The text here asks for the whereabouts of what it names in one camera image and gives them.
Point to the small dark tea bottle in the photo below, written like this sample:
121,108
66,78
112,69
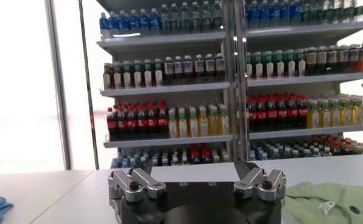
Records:
166,160
296,153
327,151
306,152
176,159
317,151

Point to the grey metal shelf rack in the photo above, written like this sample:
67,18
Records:
166,90
309,80

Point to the blue label water bottle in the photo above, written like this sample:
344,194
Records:
123,24
265,155
155,22
144,22
125,162
253,13
133,23
274,13
116,163
285,12
295,12
113,25
263,13
104,25

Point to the dark drink bottle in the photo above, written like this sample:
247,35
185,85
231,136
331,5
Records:
338,10
348,10
360,9

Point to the grey slanted frame pole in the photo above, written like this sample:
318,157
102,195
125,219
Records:
58,91

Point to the green tinted water bottle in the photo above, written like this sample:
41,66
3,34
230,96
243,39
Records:
165,19
185,18
206,16
317,11
175,19
195,17
217,16
306,12
276,154
327,11
286,153

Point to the green printed t-shirt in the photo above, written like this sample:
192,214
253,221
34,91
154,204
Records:
309,201

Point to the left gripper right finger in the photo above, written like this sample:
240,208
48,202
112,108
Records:
260,185

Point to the black slanted frame pole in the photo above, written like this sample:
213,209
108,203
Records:
89,91

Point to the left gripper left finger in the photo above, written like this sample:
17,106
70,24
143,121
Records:
129,185

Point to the green cap tea bottle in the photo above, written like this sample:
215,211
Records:
148,77
300,66
138,77
268,68
290,67
107,79
117,79
258,68
279,67
127,78
158,77
249,68

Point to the small red cap cola bottle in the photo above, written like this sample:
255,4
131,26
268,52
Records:
206,156
347,150
337,150
195,157

